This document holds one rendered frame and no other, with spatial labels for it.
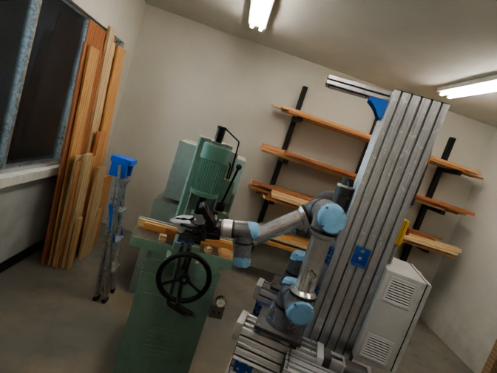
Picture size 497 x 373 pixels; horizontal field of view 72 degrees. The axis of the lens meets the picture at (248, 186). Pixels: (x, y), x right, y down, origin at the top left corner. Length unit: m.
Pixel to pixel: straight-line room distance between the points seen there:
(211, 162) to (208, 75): 2.52
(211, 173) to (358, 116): 2.93
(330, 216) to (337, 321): 0.67
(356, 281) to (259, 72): 3.13
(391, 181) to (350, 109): 2.89
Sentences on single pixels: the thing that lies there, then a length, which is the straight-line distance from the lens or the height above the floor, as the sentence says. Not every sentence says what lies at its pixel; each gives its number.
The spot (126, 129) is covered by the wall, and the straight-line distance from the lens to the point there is 4.53.
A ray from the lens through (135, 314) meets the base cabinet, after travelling 2.21.
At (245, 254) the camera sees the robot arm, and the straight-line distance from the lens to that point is 1.43.
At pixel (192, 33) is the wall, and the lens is 4.51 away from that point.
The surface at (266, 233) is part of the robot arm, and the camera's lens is 1.54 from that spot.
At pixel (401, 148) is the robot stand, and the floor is 1.78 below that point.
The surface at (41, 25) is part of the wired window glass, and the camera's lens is 3.00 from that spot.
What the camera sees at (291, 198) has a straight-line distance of 3.99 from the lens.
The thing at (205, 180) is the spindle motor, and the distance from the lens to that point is 2.00.
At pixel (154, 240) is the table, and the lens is 2.01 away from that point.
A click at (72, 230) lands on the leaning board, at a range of 3.40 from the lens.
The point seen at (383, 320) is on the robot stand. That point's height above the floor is 0.99.
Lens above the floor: 1.61
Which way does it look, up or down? 8 degrees down
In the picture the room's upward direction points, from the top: 18 degrees clockwise
